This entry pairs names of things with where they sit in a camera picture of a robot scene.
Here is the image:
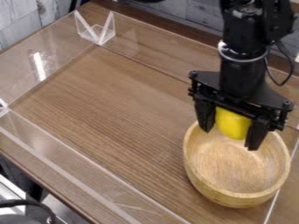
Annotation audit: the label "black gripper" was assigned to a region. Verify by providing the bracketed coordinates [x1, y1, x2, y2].
[188, 41, 294, 151]

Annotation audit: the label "yellow lemon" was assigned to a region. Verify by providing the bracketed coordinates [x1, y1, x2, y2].
[215, 108, 251, 140]

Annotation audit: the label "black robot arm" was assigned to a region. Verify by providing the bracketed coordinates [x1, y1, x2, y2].
[188, 0, 295, 151]

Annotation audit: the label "light wooden bowl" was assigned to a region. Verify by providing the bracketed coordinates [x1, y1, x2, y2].
[183, 123, 291, 208]

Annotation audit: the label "small black wrist cable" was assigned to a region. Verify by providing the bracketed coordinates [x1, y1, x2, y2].
[266, 40, 295, 88]

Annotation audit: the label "clear acrylic enclosure walls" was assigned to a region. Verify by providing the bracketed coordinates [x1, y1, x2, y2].
[0, 6, 299, 224]

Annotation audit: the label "clear acrylic corner bracket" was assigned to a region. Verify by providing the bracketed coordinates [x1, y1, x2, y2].
[73, 10, 116, 46]

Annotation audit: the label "black cable lower left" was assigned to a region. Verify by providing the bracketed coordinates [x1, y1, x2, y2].
[0, 199, 57, 224]

